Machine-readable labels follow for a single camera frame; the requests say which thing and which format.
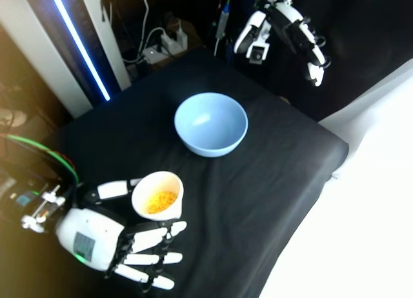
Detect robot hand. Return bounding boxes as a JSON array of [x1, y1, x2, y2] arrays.
[[233, 0, 332, 88], [54, 177, 188, 293]]

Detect white paper cup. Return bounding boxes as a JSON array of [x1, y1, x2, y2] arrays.
[[131, 170, 185, 222]]

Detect light blue bowl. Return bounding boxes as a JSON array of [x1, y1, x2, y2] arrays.
[[174, 92, 249, 158]]

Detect white plug adapters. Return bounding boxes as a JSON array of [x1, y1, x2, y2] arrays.
[[159, 26, 188, 52]]

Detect white power strip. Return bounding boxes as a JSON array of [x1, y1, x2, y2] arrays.
[[143, 45, 172, 65]]

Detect blue light strip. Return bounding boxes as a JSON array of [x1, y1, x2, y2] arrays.
[[52, 0, 111, 102]]

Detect white backdrop sheet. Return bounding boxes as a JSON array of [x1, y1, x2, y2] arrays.
[[257, 57, 413, 298]]

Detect white stand with dark panel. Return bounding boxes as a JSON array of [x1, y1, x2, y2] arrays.
[[0, 0, 132, 118]]

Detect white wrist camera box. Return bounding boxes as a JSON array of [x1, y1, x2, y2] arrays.
[[247, 43, 271, 65]]

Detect white hanging cable connector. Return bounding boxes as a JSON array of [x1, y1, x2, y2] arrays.
[[213, 0, 234, 57]]

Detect white cable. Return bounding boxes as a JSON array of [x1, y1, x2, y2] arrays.
[[121, 0, 168, 64]]

